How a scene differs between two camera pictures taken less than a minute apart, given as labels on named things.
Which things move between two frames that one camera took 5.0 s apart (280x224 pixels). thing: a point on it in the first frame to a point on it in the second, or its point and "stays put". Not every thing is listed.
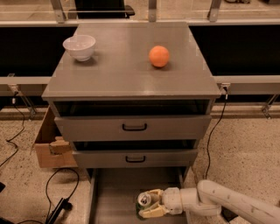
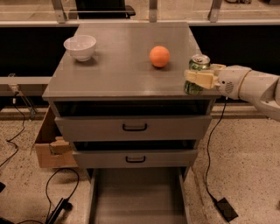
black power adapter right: [227, 214] stays put
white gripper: [171, 199] to [232, 79]
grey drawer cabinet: [133, 99] stays put
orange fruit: [158, 56] stays put
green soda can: [143, 200] to [196, 63]
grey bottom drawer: [112, 193] stays put
